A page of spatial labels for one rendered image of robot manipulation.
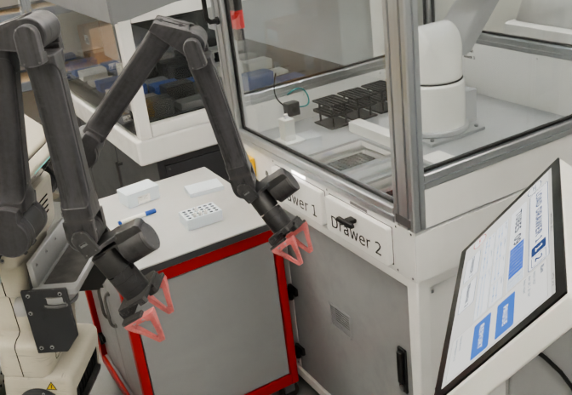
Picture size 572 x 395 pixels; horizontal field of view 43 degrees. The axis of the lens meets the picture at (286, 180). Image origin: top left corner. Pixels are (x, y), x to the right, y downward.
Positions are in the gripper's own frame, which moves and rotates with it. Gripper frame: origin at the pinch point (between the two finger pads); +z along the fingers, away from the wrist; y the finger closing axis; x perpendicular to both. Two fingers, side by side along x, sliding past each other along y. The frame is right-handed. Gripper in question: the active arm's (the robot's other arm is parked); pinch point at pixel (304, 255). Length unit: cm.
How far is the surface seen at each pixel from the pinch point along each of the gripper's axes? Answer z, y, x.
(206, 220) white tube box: -23, 41, 39
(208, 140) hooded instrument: -50, 99, 48
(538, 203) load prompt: 15, -25, -58
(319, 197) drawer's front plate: -8.2, 29.4, -1.9
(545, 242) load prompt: 17, -43, -57
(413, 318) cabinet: 31.5, 10.2, -9.3
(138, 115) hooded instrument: -72, 76, 54
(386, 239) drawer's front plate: 9.8, 8.8, -17.1
